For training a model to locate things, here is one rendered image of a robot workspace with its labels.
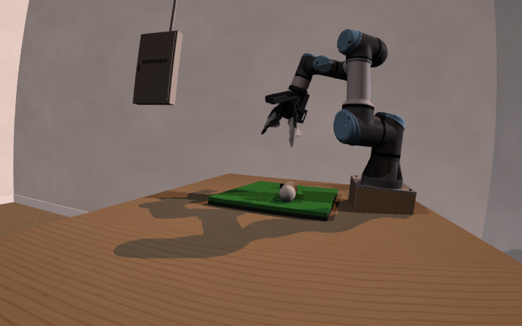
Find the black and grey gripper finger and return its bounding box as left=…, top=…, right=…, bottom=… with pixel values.
left=261, top=105, right=282, bottom=134
left=288, top=108, right=301, bottom=147

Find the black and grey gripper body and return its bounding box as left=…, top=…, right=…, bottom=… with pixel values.
left=277, top=85, right=310, bottom=123

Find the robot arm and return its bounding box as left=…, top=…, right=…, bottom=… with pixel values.
left=291, top=29, right=404, bottom=189

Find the green mat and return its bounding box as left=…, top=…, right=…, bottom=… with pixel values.
left=208, top=181, right=338, bottom=221

